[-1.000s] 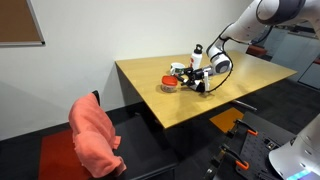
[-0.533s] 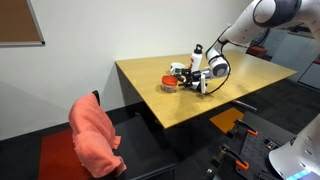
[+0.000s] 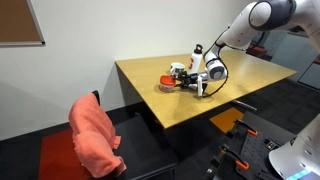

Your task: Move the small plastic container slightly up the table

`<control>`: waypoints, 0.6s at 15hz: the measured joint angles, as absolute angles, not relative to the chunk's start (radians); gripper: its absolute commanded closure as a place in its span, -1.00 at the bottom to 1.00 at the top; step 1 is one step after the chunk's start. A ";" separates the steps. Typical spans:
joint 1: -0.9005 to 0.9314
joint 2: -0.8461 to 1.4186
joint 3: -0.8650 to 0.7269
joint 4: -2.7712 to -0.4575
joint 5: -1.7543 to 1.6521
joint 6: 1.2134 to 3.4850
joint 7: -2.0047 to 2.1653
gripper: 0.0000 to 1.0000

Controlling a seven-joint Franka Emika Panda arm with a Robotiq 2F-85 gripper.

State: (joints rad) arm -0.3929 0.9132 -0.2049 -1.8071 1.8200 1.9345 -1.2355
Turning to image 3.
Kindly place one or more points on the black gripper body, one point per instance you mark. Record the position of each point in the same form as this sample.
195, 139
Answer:
191, 80

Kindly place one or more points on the small red-lid plastic container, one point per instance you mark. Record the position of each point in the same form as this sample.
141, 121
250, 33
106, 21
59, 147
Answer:
166, 83

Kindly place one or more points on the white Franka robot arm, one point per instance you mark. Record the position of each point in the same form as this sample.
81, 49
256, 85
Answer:
240, 30

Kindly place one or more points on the white and green mug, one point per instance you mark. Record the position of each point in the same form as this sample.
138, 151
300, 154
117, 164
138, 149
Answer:
177, 68

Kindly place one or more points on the white water bottle black cap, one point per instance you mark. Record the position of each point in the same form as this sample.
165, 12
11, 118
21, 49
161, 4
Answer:
195, 61

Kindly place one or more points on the metal table leg bar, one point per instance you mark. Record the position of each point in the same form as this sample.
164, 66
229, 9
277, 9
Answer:
245, 105

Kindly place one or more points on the black chair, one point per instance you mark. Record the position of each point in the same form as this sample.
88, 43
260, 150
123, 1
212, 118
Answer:
143, 146

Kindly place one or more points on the orange-tipped black clamp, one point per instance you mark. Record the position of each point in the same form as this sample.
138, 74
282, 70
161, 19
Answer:
236, 158
245, 128

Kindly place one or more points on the orange black clamps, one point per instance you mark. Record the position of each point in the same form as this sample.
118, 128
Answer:
260, 143

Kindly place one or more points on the red cloth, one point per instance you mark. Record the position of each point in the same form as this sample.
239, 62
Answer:
93, 140

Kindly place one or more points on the grey cabinets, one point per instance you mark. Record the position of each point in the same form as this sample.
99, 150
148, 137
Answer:
300, 60

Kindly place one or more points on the cork notice board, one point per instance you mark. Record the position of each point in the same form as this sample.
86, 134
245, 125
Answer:
16, 20

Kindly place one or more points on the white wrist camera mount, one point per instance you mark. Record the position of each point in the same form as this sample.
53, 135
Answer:
200, 86

